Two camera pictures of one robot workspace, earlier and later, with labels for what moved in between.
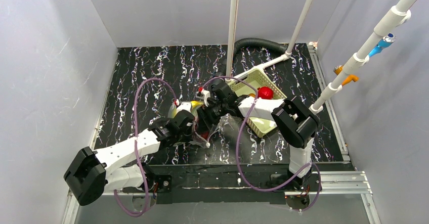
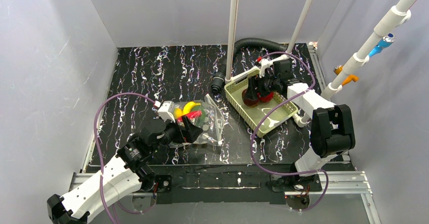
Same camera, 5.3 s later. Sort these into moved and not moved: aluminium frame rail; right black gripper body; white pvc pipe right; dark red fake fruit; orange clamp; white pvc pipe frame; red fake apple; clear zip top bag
Moved: right black gripper body; clear zip top bag; dark red fake fruit
Not moved: white pvc pipe right; white pvc pipe frame; red fake apple; orange clamp; aluminium frame rail
